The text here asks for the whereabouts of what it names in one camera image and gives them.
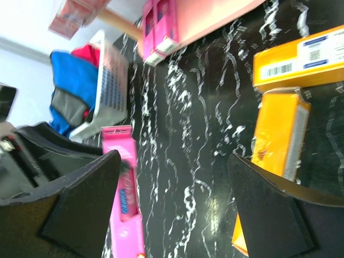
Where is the pink three-tier shelf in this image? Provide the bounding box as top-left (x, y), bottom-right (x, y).
top-left (97, 0), bottom-right (264, 56)

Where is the white plastic basket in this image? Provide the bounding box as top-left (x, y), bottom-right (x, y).
top-left (69, 30), bottom-right (129, 141)

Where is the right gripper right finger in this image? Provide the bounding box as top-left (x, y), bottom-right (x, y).
top-left (228, 154), bottom-right (343, 257)

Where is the pink cloth in basket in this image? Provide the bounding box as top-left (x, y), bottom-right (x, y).
top-left (71, 44), bottom-right (101, 67)

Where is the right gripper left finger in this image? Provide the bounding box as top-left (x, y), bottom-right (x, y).
top-left (1, 150), bottom-right (120, 257)

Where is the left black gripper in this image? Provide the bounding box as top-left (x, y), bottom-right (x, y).
top-left (1, 84), bottom-right (103, 199)

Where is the orange R&O toothpaste box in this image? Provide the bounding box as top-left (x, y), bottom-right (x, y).
top-left (232, 87), bottom-right (311, 256)

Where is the pink BeYou box front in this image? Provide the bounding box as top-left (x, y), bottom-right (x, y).
top-left (102, 125), bottom-right (145, 257)

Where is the orange barcode toothpaste box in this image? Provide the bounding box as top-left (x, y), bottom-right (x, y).
top-left (253, 25), bottom-right (343, 92)

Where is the pink beyou box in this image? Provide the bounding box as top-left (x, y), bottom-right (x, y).
top-left (153, 0), bottom-right (180, 55)
top-left (142, 1), bottom-right (163, 66)
top-left (102, 125), bottom-right (145, 257)

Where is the grey black-trimmed cloth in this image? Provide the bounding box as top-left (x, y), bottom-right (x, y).
top-left (51, 88), bottom-right (89, 127)

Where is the pink BeYou box back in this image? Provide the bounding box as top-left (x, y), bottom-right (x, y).
top-left (142, 1), bottom-right (163, 66)

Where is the blue cloth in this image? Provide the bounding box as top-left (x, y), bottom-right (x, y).
top-left (49, 51), bottom-right (98, 137)

